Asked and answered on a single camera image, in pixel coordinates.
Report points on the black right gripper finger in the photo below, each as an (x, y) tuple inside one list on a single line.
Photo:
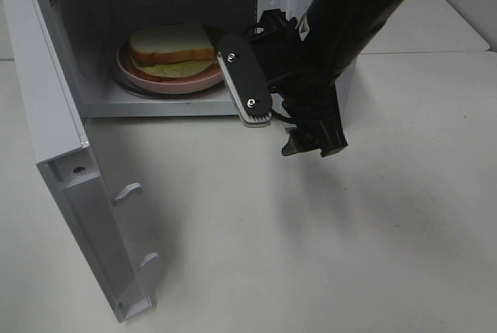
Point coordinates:
[(301, 139), (331, 137)]

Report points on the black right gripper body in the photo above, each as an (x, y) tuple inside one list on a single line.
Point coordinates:
[(307, 92)]

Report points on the sandwich with lettuce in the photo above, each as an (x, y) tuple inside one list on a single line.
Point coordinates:
[(177, 50)]

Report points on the pink round plate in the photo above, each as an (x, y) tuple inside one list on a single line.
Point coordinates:
[(125, 62)]

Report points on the white microwave door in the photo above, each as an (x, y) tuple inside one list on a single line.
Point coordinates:
[(64, 156)]

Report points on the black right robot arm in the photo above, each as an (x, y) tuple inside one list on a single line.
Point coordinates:
[(334, 32)]

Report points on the white microwave oven body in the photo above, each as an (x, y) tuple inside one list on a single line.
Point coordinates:
[(96, 28)]

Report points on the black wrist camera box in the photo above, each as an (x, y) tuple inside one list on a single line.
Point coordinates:
[(245, 81)]

